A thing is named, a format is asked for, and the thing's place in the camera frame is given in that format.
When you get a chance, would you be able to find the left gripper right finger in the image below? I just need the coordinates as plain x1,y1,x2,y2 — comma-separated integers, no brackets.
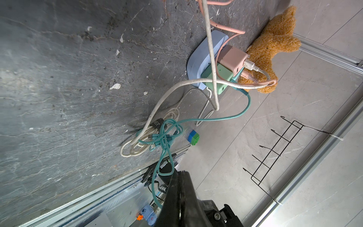
178,171,211,227

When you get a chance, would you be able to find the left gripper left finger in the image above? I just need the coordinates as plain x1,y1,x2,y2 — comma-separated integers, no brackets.
154,171,181,227

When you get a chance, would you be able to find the green charging cable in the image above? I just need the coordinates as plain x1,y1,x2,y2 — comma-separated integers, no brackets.
136,80,252,209

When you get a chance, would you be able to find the white charging cable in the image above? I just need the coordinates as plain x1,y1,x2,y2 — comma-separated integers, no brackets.
119,0,271,158

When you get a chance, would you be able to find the teal charger plug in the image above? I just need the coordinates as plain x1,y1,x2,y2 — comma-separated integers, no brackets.
230,67,244,83

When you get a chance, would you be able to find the green charger plug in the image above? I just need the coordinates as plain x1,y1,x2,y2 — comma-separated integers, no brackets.
201,63,233,95

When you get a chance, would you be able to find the pink charging cable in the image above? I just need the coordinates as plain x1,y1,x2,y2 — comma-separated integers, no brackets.
195,0,278,87

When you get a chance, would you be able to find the pink charger plug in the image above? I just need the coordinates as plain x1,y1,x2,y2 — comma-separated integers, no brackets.
217,44,249,76

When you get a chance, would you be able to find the green toy brick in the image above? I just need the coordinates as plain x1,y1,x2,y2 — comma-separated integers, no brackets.
187,130,200,146

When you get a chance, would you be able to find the blue power strip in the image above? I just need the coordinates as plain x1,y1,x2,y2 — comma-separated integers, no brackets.
186,30,229,80

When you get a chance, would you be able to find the brown teddy bear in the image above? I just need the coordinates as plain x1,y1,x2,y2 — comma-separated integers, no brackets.
247,6,301,80

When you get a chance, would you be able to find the black wire hook rack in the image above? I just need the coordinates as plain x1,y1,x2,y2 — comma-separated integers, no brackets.
243,116,344,205

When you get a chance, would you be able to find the white power strip cord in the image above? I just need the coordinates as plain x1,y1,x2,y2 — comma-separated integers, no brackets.
175,86,217,127

